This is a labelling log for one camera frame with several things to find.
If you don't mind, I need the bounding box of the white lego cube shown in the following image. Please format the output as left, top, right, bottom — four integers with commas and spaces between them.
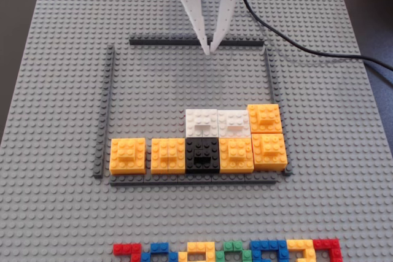
185, 109, 219, 139
217, 109, 251, 139

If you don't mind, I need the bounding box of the orange lego cube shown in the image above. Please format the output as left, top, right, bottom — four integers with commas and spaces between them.
218, 137, 255, 174
150, 137, 187, 175
247, 104, 283, 136
251, 133, 289, 171
109, 137, 147, 176

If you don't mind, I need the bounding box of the black lego cube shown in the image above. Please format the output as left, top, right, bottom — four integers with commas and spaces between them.
185, 136, 220, 174

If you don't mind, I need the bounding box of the grey lego baseplate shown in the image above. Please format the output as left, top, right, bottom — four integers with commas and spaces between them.
0, 0, 393, 262

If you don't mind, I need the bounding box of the green lego brick letter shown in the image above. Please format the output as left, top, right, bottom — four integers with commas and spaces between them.
214, 240, 253, 262

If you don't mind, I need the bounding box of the yellow lego brick letter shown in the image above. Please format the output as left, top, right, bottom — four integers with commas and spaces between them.
177, 241, 216, 262
287, 239, 317, 262

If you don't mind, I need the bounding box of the blue lego brick letter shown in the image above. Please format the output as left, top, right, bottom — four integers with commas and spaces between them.
140, 242, 179, 262
250, 239, 289, 262

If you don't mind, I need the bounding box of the red lego brick letter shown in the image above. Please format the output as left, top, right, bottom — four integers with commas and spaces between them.
312, 238, 343, 262
112, 242, 142, 262

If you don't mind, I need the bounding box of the dark grey lego wall strip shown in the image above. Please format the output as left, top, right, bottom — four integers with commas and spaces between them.
263, 46, 292, 177
109, 172, 277, 187
93, 44, 116, 179
128, 34, 265, 47

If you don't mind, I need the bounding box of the black cable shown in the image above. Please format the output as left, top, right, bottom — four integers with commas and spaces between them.
239, 0, 393, 74

